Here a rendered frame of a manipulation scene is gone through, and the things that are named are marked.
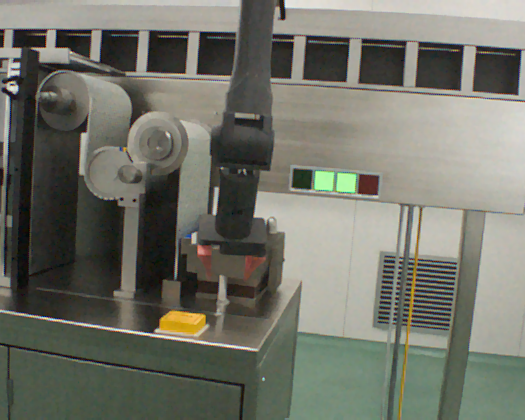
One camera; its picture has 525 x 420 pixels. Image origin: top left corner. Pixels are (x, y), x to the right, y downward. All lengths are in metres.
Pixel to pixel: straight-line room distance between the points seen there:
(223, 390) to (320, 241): 2.92
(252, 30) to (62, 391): 0.81
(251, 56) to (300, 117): 0.85
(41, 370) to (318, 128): 0.93
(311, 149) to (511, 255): 2.64
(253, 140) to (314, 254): 3.24
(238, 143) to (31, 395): 0.74
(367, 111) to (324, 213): 2.40
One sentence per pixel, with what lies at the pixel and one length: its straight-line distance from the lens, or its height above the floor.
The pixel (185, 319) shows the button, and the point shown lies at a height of 0.92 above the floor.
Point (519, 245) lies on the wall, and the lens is 4.09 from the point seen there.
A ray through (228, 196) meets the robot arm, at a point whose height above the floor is 1.18.
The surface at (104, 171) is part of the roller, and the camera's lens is 1.43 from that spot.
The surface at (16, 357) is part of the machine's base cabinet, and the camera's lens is 1.30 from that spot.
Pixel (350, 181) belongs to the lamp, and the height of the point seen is 1.19.
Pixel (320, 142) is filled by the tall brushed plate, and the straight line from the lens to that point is 1.62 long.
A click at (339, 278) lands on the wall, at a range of 4.02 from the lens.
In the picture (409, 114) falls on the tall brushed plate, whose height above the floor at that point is 1.38.
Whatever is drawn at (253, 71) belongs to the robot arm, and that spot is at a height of 1.35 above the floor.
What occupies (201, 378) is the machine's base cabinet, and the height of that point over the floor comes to 0.81.
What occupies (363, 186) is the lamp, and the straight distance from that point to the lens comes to 1.61.
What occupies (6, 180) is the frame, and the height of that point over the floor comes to 1.14.
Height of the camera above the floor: 1.24
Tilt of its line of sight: 5 degrees down
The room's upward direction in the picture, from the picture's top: 4 degrees clockwise
